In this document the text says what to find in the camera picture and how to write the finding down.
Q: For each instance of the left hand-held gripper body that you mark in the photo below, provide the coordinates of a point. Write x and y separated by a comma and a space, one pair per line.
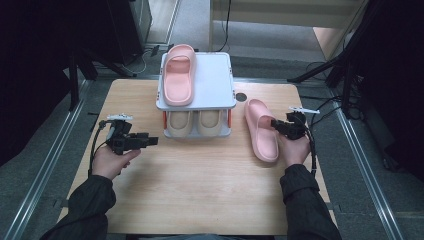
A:
121, 140

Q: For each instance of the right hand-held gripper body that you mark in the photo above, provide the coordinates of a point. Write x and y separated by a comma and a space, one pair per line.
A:
295, 128

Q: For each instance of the pink slide slipper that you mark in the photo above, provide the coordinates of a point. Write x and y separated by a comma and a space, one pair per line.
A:
178, 86
263, 143

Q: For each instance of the cream perforated clog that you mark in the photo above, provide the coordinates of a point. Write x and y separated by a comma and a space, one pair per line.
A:
209, 123
180, 123

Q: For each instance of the white two-tier shoe rack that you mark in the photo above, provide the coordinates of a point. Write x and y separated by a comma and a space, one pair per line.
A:
213, 80

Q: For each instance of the person's right hand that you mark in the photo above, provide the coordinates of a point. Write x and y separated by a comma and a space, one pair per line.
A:
295, 151

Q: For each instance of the person's left hand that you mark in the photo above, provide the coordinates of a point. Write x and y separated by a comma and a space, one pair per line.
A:
106, 163

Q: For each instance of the round black table grommet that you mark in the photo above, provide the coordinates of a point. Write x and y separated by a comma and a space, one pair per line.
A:
241, 97

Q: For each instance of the black tripod stand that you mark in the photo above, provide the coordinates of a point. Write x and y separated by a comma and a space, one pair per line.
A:
313, 70

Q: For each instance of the black stand legs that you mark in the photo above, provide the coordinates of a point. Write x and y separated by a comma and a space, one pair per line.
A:
74, 90

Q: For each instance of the grey tape strip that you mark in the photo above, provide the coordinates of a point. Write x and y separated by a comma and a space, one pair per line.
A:
335, 206
60, 203

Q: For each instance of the black cabinet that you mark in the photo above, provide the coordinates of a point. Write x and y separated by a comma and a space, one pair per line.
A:
126, 30

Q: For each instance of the light wooden furniture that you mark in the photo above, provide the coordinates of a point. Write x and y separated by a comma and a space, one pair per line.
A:
283, 13

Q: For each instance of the metal floor rail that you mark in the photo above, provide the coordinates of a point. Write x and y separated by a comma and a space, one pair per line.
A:
368, 176
41, 176

